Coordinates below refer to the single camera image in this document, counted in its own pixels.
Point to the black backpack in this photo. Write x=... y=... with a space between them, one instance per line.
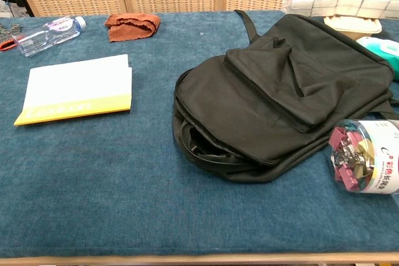
x=265 y=97

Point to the white box with yellow edge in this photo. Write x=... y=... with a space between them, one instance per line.
x=74 y=88

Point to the blue table cloth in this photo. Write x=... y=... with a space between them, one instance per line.
x=109 y=178

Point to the brown folded cloth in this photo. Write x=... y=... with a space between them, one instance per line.
x=131 y=26

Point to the clear plastic water bottle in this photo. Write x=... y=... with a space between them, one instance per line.
x=46 y=37

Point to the clear jar of binder clips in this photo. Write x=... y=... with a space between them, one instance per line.
x=368 y=157

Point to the beige lidded lunch box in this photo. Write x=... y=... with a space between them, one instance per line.
x=352 y=27

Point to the multipack of tissue packets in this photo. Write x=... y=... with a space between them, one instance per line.
x=339 y=2

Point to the teal wet wipes pack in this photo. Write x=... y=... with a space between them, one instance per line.
x=381 y=52

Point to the striped grey work glove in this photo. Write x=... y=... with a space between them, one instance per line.
x=7 y=37

